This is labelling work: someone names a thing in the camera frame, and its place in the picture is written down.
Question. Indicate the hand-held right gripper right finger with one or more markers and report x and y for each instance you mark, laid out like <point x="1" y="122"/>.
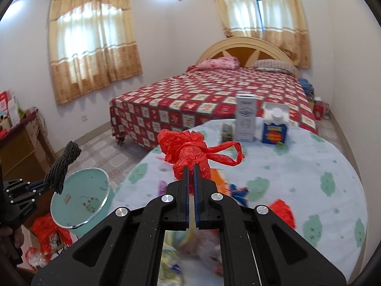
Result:
<point x="196" y="184"/>

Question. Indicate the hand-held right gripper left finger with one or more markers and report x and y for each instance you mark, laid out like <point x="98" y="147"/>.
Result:
<point x="187" y="184"/>

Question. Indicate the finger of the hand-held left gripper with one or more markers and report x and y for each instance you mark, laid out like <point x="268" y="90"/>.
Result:
<point x="37" y="186"/>

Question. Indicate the red plastic bag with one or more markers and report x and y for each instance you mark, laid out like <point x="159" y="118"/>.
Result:
<point x="186" y="149"/>

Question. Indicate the light blue trash can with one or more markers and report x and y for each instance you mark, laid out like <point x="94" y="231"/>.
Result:
<point x="80" y="196"/>

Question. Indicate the person's left hand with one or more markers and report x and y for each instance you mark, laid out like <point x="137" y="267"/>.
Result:
<point x="13" y="236"/>

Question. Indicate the orange wrapper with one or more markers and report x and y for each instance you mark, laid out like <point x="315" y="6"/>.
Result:
<point x="218" y="180"/>

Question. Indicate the purple wrapper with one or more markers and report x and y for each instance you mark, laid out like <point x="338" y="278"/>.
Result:
<point x="162" y="189"/>

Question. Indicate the brown wooden cabinet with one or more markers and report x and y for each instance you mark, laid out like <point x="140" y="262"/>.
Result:
<point x="20" y="152"/>

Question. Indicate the blue and red wrapper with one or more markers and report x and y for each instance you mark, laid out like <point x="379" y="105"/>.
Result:
<point x="239" y="193"/>

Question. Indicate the clear crumpled plastic bag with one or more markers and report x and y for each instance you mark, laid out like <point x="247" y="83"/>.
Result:
<point x="35" y="257"/>

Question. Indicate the small clear packet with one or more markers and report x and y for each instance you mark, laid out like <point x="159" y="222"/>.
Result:
<point x="227" y="131"/>

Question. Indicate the tall white box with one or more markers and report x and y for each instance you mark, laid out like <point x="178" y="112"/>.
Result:
<point x="246" y="119"/>

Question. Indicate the bed with red patterned sheet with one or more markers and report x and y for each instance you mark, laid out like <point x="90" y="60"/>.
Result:
<point x="208" y="95"/>

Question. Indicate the blue carton box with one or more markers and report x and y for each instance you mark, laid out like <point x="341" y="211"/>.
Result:
<point x="275" y="134"/>

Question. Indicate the pink floral pillow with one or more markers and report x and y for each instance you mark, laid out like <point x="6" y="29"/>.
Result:
<point x="218" y="63"/>

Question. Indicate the wide beige curtain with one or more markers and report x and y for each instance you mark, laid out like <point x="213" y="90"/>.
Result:
<point x="95" y="65"/>

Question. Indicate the cream wooden headboard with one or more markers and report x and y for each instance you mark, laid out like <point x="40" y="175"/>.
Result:
<point x="247" y="53"/>

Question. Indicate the striped pillow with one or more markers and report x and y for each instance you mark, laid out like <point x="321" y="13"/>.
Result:
<point x="273" y="65"/>

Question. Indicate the red and white box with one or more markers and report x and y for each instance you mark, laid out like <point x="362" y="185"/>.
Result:
<point x="321" y="108"/>

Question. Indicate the blue folded cloth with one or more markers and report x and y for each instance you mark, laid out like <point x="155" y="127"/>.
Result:
<point x="306" y="85"/>

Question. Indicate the narrow beige curtain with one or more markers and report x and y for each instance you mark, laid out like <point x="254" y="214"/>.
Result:
<point x="268" y="12"/>

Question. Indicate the wall socket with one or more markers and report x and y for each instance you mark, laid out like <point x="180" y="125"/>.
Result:
<point x="85" y="118"/>

